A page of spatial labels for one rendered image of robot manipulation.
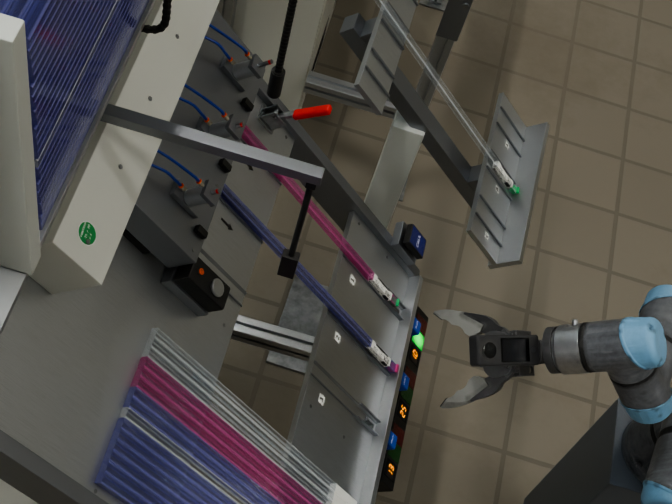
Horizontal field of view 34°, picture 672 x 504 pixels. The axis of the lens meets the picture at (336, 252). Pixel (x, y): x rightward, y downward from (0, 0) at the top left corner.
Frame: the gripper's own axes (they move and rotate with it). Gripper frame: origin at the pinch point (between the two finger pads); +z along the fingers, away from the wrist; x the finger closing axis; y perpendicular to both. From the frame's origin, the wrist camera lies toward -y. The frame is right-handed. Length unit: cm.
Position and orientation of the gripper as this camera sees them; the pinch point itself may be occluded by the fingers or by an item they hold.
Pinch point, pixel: (434, 359)
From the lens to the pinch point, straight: 177.0
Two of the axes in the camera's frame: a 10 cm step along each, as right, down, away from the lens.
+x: -0.6, -9.9, 1.4
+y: 5.3, 0.9, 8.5
